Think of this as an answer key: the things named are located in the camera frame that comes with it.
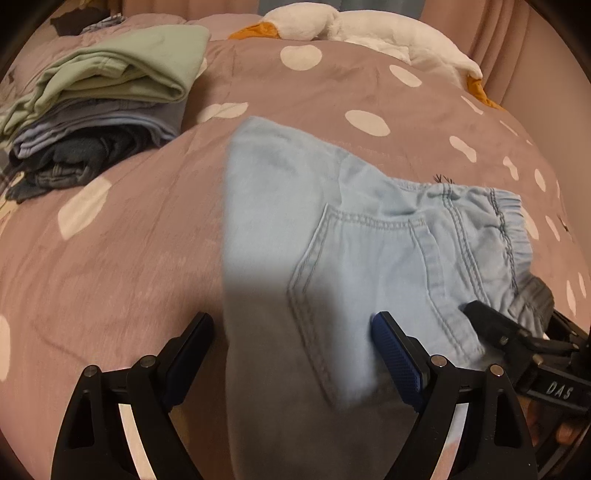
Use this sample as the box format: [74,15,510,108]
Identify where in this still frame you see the folded dark jeans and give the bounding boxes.
[6,127,160,205]

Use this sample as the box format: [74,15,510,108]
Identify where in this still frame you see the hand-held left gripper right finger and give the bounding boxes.
[369,311,540,480]

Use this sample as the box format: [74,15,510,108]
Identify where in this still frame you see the pink curtain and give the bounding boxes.
[462,0,573,139]

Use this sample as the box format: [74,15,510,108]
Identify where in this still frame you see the folded grey-blue garment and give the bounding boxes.
[11,99,188,160]

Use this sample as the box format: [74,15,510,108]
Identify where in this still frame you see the pink polka-dot blanket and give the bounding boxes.
[0,13,591,480]

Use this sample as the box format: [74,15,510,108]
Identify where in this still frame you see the dark cloth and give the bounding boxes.
[50,0,124,37]

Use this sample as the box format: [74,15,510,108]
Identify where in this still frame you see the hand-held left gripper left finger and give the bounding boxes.
[50,311,215,480]

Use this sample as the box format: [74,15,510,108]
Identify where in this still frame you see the folded green garment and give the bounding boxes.
[0,24,212,139]

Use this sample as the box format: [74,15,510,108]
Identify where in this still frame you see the striped pink cloth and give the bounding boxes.
[81,13,188,35]

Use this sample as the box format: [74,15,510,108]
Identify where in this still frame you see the white goose plush toy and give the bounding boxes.
[228,7,506,112]

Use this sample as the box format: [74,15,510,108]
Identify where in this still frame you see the light blue denim shorts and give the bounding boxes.
[223,115,555,480]

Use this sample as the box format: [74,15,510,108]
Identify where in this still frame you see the plaid cloth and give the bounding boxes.
[0,148,21,227]

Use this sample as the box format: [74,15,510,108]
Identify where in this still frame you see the person's right hand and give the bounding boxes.
[527,399,586,445]

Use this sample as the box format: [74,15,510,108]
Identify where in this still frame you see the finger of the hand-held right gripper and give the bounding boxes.
[549,309,591,354]
[463,300,573,357]

